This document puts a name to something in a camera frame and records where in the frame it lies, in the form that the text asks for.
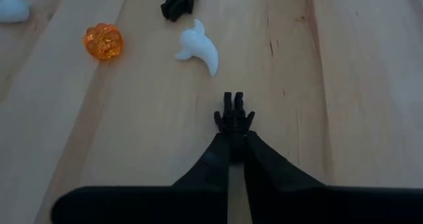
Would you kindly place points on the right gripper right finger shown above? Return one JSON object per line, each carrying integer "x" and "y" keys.
{"x": 271, "y": 171}

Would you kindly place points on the black skull-faced figurine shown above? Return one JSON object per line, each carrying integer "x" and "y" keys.
{"x": 234, "y": 118}
{"x": 180, "y": 1}

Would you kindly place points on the white ghost figurine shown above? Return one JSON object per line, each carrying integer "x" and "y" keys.
{"x": 13, "y": 10}
{"x": 201, "y": 49}

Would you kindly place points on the orange translucent pumpkin figurine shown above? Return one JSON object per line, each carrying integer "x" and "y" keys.
{"x": 103, "y": 41}

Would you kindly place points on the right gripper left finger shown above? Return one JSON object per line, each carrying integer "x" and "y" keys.
{"x": 211, "y": 171}

